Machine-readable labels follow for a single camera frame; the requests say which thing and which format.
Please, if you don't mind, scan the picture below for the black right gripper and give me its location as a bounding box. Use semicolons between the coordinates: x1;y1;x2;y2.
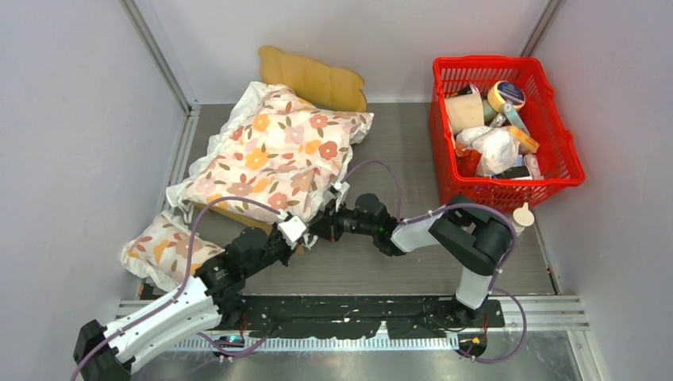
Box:
308;198;377;243

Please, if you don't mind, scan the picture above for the large floral cushion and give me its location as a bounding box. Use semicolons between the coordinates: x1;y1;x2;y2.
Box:
166;82;374;224

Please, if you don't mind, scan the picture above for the wooden pet bed frame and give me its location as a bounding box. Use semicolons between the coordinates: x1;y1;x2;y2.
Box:
210;46;369;211

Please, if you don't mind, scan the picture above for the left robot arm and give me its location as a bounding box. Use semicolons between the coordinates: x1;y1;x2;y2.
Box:
72;222;308;380

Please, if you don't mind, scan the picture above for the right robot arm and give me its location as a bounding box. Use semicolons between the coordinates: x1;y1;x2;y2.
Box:
309;194;517;326

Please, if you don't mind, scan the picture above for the small floral pillow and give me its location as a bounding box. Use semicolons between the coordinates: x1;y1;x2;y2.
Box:
120;211;223;291

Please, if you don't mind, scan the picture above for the white crumpled plastic bag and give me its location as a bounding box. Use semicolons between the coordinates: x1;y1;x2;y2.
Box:
455;126;519;177

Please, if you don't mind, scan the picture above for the green bottle with beige cap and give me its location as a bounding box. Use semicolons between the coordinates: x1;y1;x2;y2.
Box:
509;202;535;237

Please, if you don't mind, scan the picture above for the yellow tape roll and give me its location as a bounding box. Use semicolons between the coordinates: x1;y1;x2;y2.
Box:
486;81;526;114

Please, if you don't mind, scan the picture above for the red plastic basket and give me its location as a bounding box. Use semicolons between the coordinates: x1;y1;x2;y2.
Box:
429;56;586;213

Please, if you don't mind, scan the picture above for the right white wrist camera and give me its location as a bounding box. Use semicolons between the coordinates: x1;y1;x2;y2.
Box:
329;181;350;209

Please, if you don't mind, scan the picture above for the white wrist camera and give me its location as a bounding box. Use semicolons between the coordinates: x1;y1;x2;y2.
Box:
329;181;350;209
277;215;317;249

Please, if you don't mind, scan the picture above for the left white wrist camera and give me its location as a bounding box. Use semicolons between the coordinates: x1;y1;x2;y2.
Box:
277;215;317;249

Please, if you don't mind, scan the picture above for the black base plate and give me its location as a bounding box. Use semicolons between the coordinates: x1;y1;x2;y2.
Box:
217;295;505;340

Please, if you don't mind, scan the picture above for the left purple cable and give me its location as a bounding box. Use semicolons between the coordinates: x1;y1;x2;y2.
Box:
69;196;290;381

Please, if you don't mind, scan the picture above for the aluminium rail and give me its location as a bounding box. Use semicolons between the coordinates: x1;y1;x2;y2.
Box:
119;296;590;359

